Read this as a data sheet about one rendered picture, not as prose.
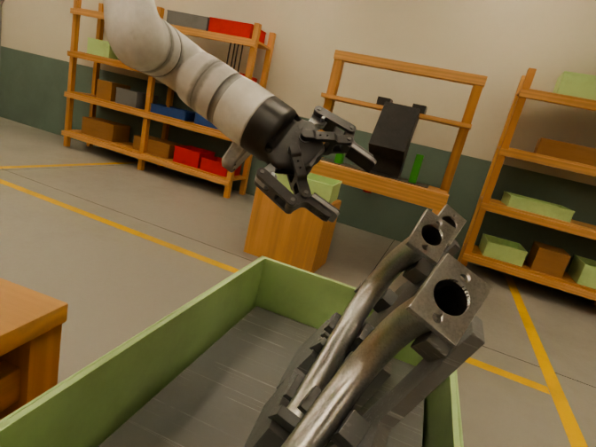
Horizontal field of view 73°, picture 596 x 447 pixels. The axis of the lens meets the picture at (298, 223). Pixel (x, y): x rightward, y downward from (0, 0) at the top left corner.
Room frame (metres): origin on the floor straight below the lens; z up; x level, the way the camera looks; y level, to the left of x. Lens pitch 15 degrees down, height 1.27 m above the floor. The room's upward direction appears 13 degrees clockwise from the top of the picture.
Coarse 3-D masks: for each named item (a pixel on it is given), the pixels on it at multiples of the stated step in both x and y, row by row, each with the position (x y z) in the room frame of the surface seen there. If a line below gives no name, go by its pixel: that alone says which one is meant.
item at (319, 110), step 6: (318, 108) 0.53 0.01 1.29; (324, 108) 0.54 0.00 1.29; (318, 114) 0.53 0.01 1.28; (324, 114) 0.53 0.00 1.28; (330, 114) 0.54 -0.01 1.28; (330, 120) 0.53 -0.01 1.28; (336, 120) 0.53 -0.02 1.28; (342, 120) 0.54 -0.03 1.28; (330, 126) 0.54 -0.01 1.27; (336, 126) 0.53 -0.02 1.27; (342, 126) 0.53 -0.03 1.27; (348, 126) 0.53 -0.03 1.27; (354, 126) 0.54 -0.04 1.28; (336, 132) 0.55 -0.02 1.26; (342, 132) 0.55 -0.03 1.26; (348, 132) 0.53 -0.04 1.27
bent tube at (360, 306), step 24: (432, 216) 0.47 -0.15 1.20; (408, 240) 0.44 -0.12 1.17; (432, 240) 0.47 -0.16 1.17; (384, 264) 0.51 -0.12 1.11; (408, 264) 0.49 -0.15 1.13; (360, 288) 0.52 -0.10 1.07; (384, 288) 0.52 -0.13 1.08; (360, 312) 0.50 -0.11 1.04; (336, 336) 0.47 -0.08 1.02; (336, 360) 0.45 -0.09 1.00; (312, 384) 0.42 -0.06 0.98; (288, 408) 0.40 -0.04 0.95
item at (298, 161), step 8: (296, 144) 0.48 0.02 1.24; (288, 152) 0.48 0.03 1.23; (296, 152) 0.48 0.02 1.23; (296, 160) 0.47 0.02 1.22; (296, 168) 0.47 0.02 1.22; (304, 168) 0.47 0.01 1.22; (288, 176) 0.49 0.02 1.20; (296, 176) 0.46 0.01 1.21; (304, 176) 0.46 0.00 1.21; (296, 184) 0.47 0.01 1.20; (304, 184) 0.46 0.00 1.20; (296, 192) 0.47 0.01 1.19; (304, 192) 0.45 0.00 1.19
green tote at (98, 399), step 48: (240, 288) 0.74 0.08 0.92; (288, 288) 0.82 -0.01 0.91; (336, 288) 0.79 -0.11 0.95; (144, 336) 0.46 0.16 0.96; (192, 336) 0.58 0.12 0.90; (96, 384) 0.38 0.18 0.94; (144, 384) 0.47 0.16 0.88; (0, 432) 0.28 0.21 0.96; (48, 432) 0.33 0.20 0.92; (96, 432) 0.39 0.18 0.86; (432, 432) 0.51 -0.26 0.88
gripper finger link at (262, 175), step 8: (256, 176) 0.46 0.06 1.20; (264, 176) 0.45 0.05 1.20; (272, 176) 0.45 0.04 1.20; (256, 184) 0.47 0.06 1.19; (272, 184) 0.45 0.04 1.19; (280, 184) 0.45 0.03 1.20; (264, 192) 0.46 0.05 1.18; (272, 192) 0.45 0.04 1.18; (280, 192) 0.44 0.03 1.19; (288, 192) 0.45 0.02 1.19; (272, 200) 0.46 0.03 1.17; (280, 200) 0.46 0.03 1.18; (288, 200) 0.44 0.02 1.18; (296, 200) 0.44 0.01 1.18
